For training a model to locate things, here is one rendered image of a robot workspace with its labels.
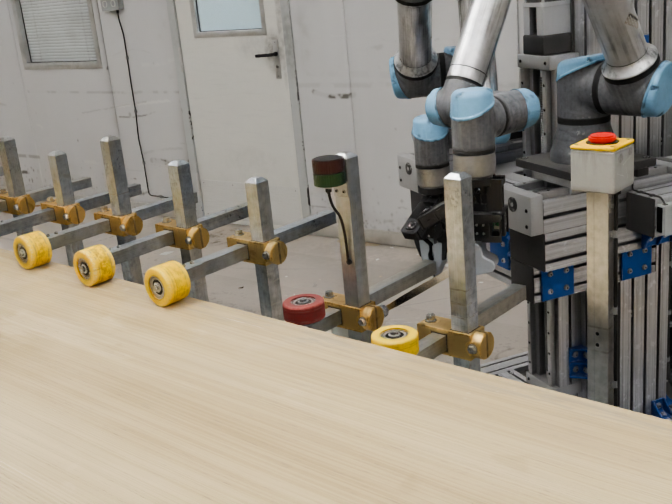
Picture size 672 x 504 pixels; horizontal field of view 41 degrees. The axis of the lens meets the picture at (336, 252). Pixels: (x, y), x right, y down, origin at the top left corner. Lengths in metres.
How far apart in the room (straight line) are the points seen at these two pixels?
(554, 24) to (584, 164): 0.96
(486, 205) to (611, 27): 0.48
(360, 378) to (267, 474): 0.28
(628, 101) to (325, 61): 3.20
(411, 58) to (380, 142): 2.53
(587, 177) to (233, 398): 0.62
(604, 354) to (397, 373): 0.33
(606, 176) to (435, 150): 0.65
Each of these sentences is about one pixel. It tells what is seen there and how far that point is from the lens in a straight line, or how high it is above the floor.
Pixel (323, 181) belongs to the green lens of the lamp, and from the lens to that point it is 1.62.
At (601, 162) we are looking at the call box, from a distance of 1.35.
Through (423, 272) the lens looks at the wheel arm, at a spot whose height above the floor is 0.85.
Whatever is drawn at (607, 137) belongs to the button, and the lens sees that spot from 1.37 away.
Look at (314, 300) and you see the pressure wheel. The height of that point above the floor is 0.91.
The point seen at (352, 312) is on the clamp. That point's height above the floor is 0.86.
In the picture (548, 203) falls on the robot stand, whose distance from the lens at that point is 2.00.
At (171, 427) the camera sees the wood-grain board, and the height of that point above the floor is 0.90.
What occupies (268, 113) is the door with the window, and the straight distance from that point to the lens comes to 5.33.
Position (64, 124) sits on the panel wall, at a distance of 6.80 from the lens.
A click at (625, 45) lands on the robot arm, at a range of 1.90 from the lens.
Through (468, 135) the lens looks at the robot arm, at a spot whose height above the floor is 1.21.
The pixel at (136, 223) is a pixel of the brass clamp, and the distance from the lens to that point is 2.24.
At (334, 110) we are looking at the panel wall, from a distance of 5.01.
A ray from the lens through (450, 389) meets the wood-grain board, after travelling 1.33.
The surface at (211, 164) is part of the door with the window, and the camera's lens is 5.75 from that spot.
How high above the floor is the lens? 1.50
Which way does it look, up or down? 18 degrees down
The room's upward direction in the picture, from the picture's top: 5 degrees counter-clockwise
